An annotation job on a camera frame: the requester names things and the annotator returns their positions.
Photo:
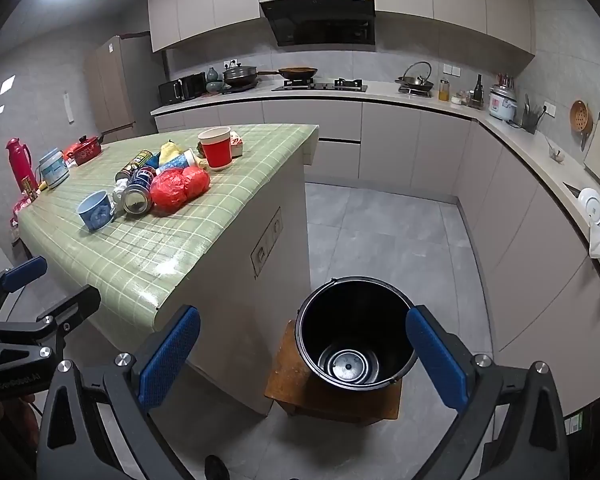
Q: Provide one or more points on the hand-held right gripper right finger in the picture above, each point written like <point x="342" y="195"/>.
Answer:
<point x="437" y="360"/>

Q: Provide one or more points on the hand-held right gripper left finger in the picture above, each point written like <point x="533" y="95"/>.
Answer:
<point x="170" y="355"/>

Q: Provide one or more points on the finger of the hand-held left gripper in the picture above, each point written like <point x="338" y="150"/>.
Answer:
<point x="25" y="273"/>
<point x="75" y="306"/>

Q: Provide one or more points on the blue patterned paper cup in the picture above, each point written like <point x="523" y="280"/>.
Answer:
<point x="96" y="212"/>

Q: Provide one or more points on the black plastic bucket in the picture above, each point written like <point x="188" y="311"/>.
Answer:
<point x="330" y="320"/>

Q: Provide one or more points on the blue snack packet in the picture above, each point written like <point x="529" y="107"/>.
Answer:
<point x="137" y="195"/>

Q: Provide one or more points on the red plastic bag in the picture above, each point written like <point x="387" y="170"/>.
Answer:
<point x="197" y="181"/>
<point x="169" y="191"/>

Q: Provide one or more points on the red paper cup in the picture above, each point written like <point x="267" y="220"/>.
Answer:
<point x="217" y="152"/>

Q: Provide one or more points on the red packet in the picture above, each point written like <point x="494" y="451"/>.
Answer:
<point x="22" y="210"/>

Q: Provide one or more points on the white kitchen island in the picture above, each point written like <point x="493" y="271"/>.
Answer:
<point x="230" y="320"/>

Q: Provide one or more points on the yellow black packet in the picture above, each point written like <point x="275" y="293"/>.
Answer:
<point x="32" y="190"/>

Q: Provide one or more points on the green checked table cover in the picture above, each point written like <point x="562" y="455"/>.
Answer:
<point x="155" y="245"/>

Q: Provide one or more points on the blue white round tin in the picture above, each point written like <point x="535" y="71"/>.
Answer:
<point x="54" y="170"/>

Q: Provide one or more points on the red thermos flask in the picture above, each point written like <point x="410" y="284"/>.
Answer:
<point x="20" y="165"/>

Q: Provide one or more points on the crumpled white paper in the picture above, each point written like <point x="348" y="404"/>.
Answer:
<point x="119" y="192"/>

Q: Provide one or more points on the island power socket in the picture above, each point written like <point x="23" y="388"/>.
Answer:
<point x="277" y="222"/>
<point x="261" y="257"/>

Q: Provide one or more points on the red enamel pot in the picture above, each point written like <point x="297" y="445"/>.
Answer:
<point x="84" y="151"/>

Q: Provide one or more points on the dark can with yellow print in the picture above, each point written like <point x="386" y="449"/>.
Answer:
<point x="135" y="162"/>

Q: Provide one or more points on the light blue paper cup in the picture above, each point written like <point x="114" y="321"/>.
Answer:
<point x="176" y="162"/>

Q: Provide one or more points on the yellow plastic bag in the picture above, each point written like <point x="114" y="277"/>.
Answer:
<point x="169" y="152"/>

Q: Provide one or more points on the beige refrigerator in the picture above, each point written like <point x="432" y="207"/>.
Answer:
<point x="115" y="90"/>

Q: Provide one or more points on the white plate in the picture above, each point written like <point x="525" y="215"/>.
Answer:
<point x="591" y="205"/>

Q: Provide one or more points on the beige kitchen counter cabinets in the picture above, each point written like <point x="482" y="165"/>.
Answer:
<point x="390" y="145"/>

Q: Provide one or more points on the white red paper box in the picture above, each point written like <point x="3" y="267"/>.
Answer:
<point x="237" y="144"/>

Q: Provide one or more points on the small white bowl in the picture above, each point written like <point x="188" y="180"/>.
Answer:
<point x="558" y="155"/>

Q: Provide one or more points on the black microwave oven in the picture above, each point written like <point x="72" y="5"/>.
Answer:
<point x="180" y="89"/>

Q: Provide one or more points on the dark utensil holder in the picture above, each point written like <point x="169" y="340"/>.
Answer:
<point x="531" y="121"/>

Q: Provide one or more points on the grey ceramic bowl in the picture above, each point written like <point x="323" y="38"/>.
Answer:
<point x="215" y="88"/>

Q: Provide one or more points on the small jar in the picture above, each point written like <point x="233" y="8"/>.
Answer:
<point x="461" y="99"/>

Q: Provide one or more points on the white rice cooker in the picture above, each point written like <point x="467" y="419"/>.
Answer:
<point x="502" y="105"/>

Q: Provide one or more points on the yellow oil bottle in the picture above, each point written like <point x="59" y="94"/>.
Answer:
<point x="445" y="92"/>

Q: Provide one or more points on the grey ceramic vase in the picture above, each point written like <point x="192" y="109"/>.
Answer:
<point x="212" y="75"/>

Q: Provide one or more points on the dark glass bottle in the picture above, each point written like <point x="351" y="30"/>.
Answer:
<point x="477" y="92"/>

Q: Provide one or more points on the dark wok with lid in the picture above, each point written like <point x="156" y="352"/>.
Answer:
<point x="240" y="77"/>

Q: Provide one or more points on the bamboo strainer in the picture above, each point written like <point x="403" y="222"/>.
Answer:
<point x="580" y="116"/>

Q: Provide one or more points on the black gas stove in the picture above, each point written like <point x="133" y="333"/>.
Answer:
<point x="320" y="86"/>

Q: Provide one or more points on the black frying pan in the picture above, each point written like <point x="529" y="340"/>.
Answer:
<point x="297" y="72"/>

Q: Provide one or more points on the beige upper cabinets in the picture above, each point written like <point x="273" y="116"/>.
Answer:
<point x="205" y="0"/>

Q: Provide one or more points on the black range hood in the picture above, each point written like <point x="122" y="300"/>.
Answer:
<point x="320" y="22"/>

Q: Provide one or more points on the white wall strip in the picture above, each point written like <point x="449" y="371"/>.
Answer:
<point x="69" y="107"/>

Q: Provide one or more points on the wall power socket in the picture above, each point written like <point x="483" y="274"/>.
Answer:
<point x="548" y="108"/>
<point x="231" y="64"/>

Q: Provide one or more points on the white wall switch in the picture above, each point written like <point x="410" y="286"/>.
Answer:
<point x="451" y="69"/>

